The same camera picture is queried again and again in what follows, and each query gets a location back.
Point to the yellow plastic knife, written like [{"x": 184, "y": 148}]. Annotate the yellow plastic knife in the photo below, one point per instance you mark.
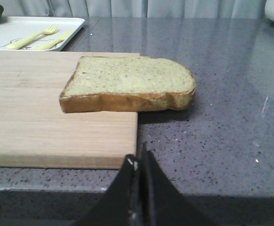
[{"x": 50, "y": 44}]

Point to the grey curtain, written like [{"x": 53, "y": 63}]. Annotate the grey curtain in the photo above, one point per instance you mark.
[{"x": 136, "y": 8}]

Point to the bread slice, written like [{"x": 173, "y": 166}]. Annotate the bread slice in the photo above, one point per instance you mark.
[{"x": 127, "y": 84}]

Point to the white rectangular tray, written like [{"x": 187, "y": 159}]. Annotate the white rectangular tray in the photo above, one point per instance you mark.
[{"x": 14, "y": 28}]

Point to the wooden cutting board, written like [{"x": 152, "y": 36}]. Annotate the wooden cutting board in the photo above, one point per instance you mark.
[{"x": 34, "y": 132}]

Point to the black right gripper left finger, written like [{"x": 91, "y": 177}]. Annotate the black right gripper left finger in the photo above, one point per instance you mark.
[{"x": 115, "y": 208}]

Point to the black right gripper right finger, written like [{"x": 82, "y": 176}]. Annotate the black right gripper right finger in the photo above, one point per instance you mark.
[{"x": 162, "y": 203}]

